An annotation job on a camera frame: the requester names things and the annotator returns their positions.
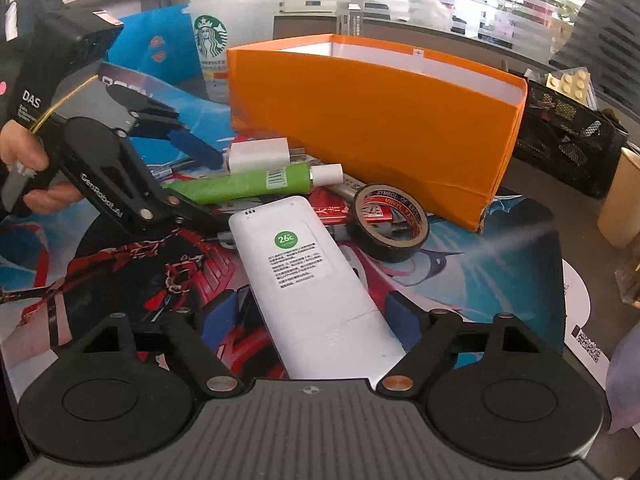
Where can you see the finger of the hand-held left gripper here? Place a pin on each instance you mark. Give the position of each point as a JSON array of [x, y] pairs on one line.
[[195, 149], [165, 205]]

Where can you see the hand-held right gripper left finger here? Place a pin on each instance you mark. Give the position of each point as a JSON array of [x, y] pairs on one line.
[[215, 312]]

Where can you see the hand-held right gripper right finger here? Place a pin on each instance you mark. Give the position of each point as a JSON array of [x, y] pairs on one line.
[[402, 312]]

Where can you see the blue capped pen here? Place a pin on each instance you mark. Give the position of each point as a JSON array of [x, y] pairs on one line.
[[170, 172]]

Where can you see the green tube with white cap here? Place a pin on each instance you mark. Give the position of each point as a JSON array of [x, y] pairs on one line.
[[240, 185]]

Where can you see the white charger plug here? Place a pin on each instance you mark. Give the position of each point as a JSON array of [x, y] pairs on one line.
[[257, 155]]

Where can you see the white remote control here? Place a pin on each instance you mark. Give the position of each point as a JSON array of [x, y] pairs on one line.
[[300, 280]]

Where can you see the grey metal pen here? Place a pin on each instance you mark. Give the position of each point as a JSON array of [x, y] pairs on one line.
[[340, 189]]

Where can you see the orange cardboard box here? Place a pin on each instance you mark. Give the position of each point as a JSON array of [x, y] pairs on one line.
[[375, 125]]

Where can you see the person's left hand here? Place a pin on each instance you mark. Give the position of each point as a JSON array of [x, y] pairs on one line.
[[22, 145]]

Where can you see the printed desk mat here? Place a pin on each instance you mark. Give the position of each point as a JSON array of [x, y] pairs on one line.
[[450, 280]]

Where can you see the black tape roll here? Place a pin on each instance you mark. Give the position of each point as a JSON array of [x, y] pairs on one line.
[[400, 251]]

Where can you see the black bag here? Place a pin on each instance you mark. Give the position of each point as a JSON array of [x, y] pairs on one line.
[[12, 15]]

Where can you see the blue paper bag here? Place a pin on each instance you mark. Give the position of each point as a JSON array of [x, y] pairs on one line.
[[140, 35]]

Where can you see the red stick packet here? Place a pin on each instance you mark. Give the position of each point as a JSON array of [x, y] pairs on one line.
[[372, 214]]

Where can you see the translucent plastic cup green logo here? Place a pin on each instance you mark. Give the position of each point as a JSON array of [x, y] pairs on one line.
[[210, 40]]

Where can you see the white printed card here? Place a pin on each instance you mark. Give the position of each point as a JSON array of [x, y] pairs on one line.
[[580, 300]]

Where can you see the white pen box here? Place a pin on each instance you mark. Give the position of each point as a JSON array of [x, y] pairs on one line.
[[352, 22]]

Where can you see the black mesh desk organizer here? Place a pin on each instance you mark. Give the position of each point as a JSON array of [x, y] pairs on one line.
[[560, 160]]

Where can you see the pale plastic pouch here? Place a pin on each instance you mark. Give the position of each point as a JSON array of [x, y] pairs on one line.
[[625, 385]]

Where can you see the beige paper cup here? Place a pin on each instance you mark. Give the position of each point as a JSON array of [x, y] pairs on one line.
[[620, 200]]

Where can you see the white plastic bag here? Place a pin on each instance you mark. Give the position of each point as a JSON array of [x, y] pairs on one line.
[[430, 10]]

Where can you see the yellow pill blister pack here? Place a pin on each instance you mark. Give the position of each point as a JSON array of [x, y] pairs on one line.
[[570, 82]]

